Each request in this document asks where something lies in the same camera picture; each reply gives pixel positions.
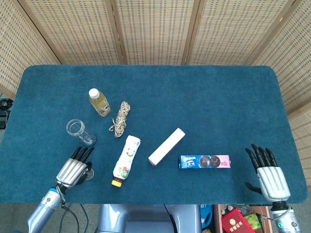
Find pink and white carton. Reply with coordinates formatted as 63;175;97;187
148;127;186;167

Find clear glass cup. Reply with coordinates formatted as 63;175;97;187
66;118;97;147

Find teal blue tablecloth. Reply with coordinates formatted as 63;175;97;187
0;65;309;205

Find yellow drink bottle white cap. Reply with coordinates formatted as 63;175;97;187
88;88;112;117

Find black equipment with cables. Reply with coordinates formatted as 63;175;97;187
0;93;12;129

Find blue and pink cookie box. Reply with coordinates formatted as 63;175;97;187
179;154;231;169

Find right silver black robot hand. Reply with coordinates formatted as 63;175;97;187
244;143;292;202

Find green snack packet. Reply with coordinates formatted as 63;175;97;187
244;213;262;230

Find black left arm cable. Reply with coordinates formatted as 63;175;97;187
61;204;81;233

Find white-label tea bottle yellow cap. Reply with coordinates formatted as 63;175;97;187
111;135;142;188

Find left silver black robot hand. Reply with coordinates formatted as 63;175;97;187
55;146;95;189

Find black torso cable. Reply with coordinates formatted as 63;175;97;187
164;204;176;228

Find beige braided rope bundle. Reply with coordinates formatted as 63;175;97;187
108;101;131;138

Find red booklet gold print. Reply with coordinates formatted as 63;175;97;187
221;209;251;233

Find woven bamboo folding screen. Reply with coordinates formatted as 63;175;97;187
0;0;311;187

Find brown wooden crate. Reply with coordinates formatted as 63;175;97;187
213;204;273;233

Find silver blue robot torso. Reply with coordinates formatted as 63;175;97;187
97;204;202;233

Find blue plastic container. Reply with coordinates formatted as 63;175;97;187
200;204;214;229

